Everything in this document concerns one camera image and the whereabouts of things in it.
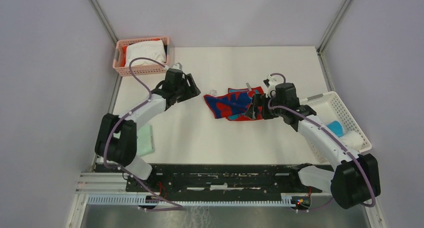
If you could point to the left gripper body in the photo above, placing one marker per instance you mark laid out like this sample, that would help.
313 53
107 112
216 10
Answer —
181 91

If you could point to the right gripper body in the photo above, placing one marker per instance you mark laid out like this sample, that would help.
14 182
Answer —
271 113

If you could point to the red and blue towel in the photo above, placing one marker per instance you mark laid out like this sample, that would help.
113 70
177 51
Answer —
233 105

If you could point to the white towel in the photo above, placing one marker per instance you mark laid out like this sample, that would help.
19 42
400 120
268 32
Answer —
153 49
353 140

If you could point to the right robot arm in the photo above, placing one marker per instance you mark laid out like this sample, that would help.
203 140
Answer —
354 179

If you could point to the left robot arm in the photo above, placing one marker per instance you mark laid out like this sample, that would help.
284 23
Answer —
107 147

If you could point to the white towel in basket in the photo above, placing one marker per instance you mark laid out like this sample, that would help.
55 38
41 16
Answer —
153 49

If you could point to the white plastic basket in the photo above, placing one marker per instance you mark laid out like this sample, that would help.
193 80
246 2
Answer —
330 107

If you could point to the pink plastic basket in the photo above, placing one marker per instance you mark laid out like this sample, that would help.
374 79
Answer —
140 65

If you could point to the mint green towel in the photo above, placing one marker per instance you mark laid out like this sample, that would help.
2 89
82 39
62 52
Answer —
145 142

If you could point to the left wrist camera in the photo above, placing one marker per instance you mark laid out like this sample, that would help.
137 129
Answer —
177 66

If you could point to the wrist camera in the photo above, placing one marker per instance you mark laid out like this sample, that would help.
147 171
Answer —
270 82
177 66

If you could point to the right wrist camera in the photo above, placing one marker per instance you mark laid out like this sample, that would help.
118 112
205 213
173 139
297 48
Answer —
270 82

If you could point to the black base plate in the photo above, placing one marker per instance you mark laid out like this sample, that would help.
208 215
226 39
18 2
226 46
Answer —
224 183

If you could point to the white slotted cable duct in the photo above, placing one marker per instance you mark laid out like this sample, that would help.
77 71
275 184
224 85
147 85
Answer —
144 200

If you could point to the aluminium frame rails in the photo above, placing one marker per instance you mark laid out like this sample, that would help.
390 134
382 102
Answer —
115 184

